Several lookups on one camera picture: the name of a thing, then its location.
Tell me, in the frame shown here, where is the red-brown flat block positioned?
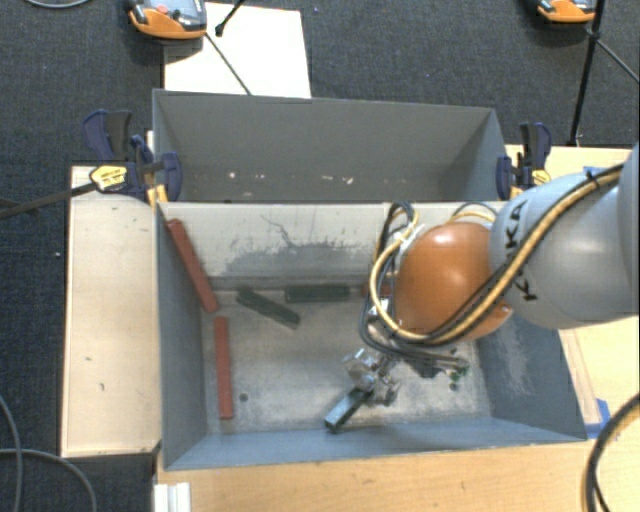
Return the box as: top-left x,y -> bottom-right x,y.
165,218 -> 220,314
213,315 -> 236,421

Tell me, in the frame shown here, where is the pale wood board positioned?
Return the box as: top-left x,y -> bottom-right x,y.
59,162 -> 164,459

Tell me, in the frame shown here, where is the dark green block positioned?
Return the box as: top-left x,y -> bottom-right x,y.
235,286 -> 302,331
284,284 -> 352,304
323,388 -> 374,434

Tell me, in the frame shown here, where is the grey metal bin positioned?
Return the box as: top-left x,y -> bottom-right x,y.
151,88 -> 589,472

